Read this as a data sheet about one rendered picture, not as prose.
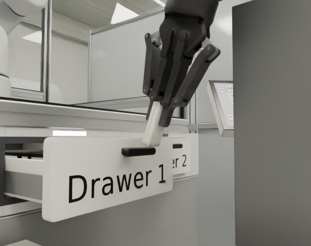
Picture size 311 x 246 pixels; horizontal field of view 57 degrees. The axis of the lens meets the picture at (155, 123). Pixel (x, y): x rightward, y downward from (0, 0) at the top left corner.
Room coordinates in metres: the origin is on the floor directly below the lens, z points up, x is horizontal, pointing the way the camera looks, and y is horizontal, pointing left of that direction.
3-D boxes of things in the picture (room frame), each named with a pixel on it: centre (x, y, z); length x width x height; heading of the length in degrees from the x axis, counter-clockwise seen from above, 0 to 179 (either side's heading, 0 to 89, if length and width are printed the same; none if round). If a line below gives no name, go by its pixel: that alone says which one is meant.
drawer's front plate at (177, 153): (0.82, -0.02, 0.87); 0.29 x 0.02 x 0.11; 144
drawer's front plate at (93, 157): (0.49, 0.06, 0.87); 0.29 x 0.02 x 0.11; 144
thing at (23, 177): (0.61, 0.22, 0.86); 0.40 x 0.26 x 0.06; 54
